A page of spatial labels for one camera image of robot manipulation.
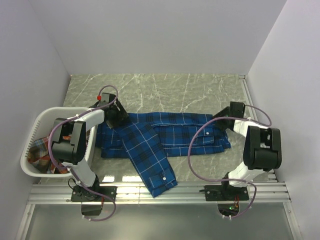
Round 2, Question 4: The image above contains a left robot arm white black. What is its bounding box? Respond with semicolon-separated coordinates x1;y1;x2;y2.
48;92;129;201

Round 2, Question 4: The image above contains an aluminium mounting rail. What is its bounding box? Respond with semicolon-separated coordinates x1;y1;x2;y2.
26;182;292;206

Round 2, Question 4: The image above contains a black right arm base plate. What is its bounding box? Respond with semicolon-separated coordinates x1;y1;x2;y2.
199;185;249;202

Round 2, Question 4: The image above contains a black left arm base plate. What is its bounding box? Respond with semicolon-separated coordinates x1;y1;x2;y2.
70;185;117;203

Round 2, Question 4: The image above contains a white plastic laundry basket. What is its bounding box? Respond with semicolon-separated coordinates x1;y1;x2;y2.
20;107;104;178

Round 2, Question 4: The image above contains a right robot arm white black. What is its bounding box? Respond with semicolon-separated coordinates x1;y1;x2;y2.
206;101;282;201

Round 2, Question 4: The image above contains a red brown plaid shirt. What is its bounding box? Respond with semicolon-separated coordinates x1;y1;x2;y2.
21;136;70;177

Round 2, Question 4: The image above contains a blue plaid long sleeve shirt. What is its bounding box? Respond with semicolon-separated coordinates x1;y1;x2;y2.
95;112;231;198

